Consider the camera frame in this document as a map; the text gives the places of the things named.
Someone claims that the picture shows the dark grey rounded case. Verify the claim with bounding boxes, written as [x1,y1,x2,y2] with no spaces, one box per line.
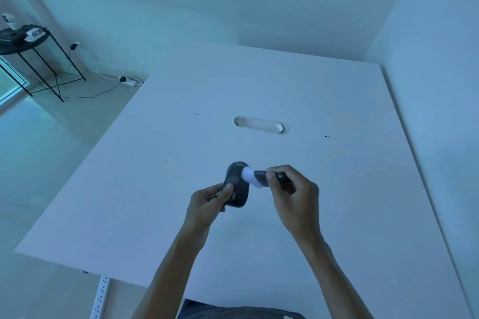
[222,161,251,208]

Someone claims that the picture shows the person's right hand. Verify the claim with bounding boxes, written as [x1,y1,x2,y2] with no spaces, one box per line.
[266,164,320,243]

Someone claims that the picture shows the glass door frame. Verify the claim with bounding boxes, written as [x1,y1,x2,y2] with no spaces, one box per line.
[0,56,31,103]

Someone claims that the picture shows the person's left hand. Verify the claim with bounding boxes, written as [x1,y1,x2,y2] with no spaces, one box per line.
[184,183,235,236]

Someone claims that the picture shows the white round security camera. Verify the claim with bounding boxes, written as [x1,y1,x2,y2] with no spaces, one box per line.
[1,13,21,31]

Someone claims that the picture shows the black tool with white tip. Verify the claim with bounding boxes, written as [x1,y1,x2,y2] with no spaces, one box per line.
[242,165,291,189]

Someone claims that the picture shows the person's right forearm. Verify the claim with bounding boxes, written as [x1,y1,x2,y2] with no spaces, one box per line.
[295,231,379,319]

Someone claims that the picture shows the person's dark grey clothing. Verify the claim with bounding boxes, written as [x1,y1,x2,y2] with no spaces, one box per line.
[180,298,307,319]

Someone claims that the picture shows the long white power strip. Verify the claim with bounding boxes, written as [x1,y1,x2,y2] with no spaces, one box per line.
[90,276,112,319]

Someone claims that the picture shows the thin black cable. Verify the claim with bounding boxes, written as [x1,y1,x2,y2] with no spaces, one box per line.
[0,46,122,100]

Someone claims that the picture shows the white floor power strip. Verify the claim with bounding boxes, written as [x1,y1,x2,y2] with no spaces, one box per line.
[118,75,144,87]

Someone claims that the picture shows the black metal side table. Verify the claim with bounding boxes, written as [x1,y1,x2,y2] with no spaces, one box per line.
[0,25,87,103]

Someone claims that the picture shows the small white device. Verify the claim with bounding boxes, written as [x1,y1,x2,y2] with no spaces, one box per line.
[25,28,47,43]

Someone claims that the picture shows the white oval desk cable grommet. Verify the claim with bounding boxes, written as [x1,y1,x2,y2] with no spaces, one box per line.
[233,116,289,135]

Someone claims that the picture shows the person's left forearm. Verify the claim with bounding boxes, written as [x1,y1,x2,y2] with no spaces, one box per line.
[131,218,221,319]

